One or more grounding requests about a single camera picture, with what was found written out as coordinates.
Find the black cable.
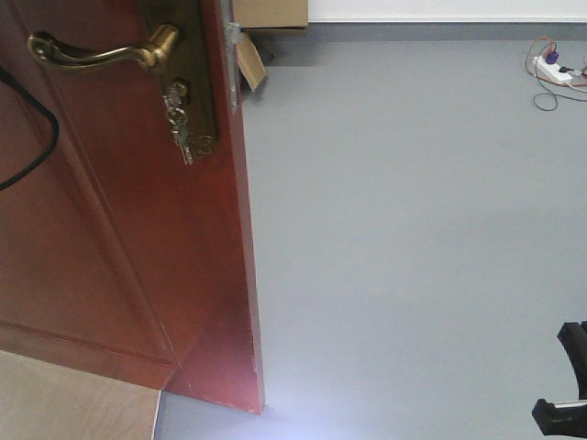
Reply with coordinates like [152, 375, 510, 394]
[0, 66, 61, 192]

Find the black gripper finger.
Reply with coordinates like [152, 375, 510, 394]
[557, 321, 586, 400]
[531, 399, 586, 437]

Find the cardboard box labelled 2#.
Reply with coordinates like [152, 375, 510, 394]
[232, 0, 308, 35]

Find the brown wooden door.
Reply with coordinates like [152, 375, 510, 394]
[1, 1, 265, 414]

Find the bunch of keys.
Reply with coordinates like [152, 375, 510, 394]
[163, 81, 194, 165]

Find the white power strip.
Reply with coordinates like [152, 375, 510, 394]
[533, 56, 572, 85]

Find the brass door lever handle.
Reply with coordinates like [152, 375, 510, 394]
[27, 24, 181, 73]

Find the plywood base platform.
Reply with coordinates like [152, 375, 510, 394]
[1, 351, 161, 439]

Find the brass lock plate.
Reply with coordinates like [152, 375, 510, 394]
[140, 1, 216, 164]

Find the purple plug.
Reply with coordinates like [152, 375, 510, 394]
[543, 49, 559, 65]

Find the orange cable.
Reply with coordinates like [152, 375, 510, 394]
[525, 38, 587, 112]

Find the open cardboard box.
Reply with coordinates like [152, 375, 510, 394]
[236, 33, 267, 91]

